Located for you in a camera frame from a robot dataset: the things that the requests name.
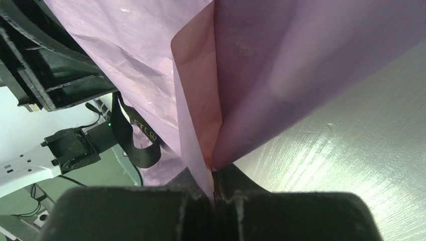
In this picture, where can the black ribbon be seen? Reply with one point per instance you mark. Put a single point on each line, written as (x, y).
(122, 120)

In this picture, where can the purple pink wrapping paper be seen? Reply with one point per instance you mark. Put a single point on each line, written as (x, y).
(217, 79)

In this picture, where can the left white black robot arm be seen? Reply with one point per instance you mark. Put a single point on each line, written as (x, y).
(64, 151)

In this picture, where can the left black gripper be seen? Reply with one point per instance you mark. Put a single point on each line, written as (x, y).
(41, 64)

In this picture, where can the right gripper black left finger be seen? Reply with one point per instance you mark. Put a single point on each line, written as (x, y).
(177, 211)

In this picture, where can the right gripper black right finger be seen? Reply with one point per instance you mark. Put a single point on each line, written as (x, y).
(246, 211)

